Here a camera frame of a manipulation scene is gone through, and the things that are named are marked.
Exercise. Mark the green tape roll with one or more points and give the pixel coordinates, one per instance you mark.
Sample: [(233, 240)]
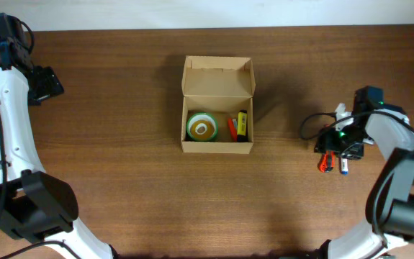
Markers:
[(199, 116)]

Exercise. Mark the brown cardboard box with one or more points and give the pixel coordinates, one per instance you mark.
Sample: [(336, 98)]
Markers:
[(220, 86)]

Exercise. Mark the yellow highlighter marker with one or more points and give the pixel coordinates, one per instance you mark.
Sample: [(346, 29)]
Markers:
[(242, 122)]

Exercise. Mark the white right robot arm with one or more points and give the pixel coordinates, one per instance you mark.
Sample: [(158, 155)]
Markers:
[(389, 214)]

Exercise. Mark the red black stapler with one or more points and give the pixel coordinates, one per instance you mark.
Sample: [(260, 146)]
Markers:
[(232, 124)]

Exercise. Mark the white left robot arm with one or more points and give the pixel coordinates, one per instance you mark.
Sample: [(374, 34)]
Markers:
[(34, 206)]

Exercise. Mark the orange utility knife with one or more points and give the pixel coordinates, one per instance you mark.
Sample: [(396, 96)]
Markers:
[(327, 162)]

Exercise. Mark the small yellow tape roll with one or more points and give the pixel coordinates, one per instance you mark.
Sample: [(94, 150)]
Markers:
[(202, 130)]

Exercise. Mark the blue white marker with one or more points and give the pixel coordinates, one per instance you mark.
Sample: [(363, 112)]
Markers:
[(344, 166)]

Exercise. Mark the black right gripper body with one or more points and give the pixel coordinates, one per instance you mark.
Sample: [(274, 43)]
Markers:
[(346, 142)]

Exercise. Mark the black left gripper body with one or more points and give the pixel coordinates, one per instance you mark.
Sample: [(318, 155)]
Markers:
[(43, 85)]

